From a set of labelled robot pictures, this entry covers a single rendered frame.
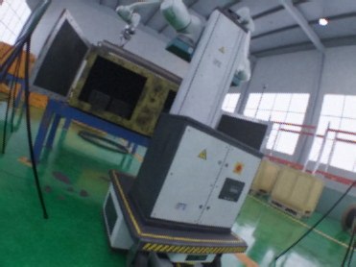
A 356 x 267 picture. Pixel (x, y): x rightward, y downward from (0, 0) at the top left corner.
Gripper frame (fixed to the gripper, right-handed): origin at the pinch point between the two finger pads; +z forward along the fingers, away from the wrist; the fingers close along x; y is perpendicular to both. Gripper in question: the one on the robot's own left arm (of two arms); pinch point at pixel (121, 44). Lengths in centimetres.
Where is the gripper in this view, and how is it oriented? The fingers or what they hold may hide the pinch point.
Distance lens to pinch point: 212.3
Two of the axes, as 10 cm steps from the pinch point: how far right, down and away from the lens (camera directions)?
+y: -8.7, -3.4, 3.5
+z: -3.7, 9.3, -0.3
